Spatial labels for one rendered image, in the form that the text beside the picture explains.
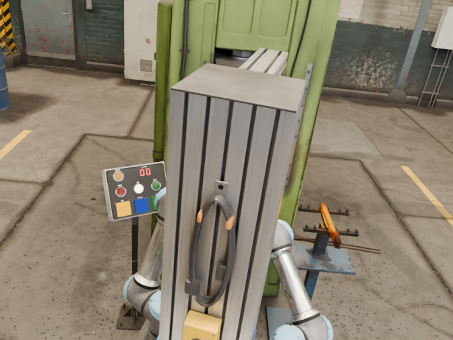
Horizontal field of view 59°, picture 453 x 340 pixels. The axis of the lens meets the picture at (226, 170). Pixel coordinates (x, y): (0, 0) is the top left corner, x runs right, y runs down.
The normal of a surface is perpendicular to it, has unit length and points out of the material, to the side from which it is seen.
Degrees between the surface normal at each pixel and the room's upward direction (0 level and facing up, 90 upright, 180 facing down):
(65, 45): 90
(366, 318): 0
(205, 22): 90
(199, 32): 90
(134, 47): 90
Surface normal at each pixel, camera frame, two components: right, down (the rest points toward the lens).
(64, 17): 0.01, 0.47
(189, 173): -0.25, 0.43
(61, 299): 0.11, -0.88
